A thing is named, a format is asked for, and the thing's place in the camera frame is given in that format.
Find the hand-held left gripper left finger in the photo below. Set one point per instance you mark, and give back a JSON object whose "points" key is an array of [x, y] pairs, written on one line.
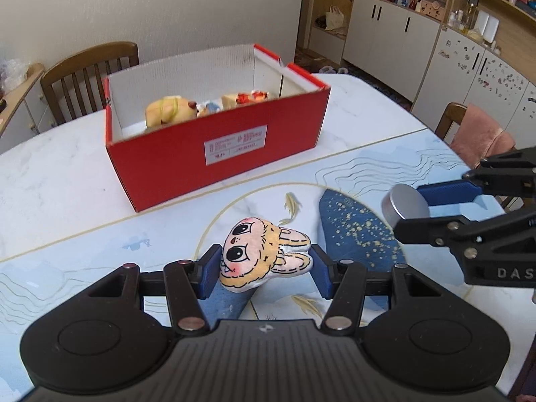
{"points": [[209, 272]]}

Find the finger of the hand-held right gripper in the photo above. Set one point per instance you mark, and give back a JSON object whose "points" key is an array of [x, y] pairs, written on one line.
{"points": [[450, 192], [439, 230]]}

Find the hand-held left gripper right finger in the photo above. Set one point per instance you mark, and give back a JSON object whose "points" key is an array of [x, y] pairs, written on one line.
{"points": [[322, 272]]}

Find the round silver tin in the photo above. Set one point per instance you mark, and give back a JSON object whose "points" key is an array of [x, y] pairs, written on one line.
{"points": [[404, 205]]}

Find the bunny face plush charm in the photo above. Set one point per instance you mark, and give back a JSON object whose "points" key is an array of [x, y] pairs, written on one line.
{"points": [[259, 255]]}

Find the red cardboard box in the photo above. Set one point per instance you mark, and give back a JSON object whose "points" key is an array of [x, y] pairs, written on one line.
{"points": [[176, 167]]}

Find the yellow squishy animal toy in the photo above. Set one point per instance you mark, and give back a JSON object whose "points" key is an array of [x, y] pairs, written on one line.
{"points": [[171, 111]]}

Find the sandwich biscuit packet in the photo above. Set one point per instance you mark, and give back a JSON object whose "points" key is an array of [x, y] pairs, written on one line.
{"points": [[229, 101]]}

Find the small orange toy figure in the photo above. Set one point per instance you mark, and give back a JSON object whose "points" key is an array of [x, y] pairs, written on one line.
{"points": [[251, 97]]}

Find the pink towel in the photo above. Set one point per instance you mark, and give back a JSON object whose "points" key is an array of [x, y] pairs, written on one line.
{"points": [[477, 134]]}

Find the wooden chair with towel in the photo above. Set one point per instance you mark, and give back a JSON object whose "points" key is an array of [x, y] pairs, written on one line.
{"points": [[448, 117]]}

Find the white wooden storage unit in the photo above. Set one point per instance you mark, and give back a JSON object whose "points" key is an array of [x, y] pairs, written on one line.
{"points": [[385, 37]]}

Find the row of slippers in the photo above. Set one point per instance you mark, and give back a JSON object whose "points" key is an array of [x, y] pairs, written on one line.
{"points": [[334, 70]]}

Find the white tote bag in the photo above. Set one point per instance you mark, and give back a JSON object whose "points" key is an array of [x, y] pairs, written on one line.
{"points": [[334, 17]]}

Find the dark wooden slatted chair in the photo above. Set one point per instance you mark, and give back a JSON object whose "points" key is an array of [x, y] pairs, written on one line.
{"points": [[83, 65]]}

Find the wooden topped side cabinet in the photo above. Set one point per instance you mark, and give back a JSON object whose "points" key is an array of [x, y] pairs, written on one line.
{"points": [[25, 109]]}

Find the black yellow screwdriver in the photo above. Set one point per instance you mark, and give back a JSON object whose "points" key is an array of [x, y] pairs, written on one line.
{"points": [[4, 105]]}

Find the clear plastic bag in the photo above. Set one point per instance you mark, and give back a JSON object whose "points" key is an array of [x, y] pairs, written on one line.
{"points": [[12, 74]]}

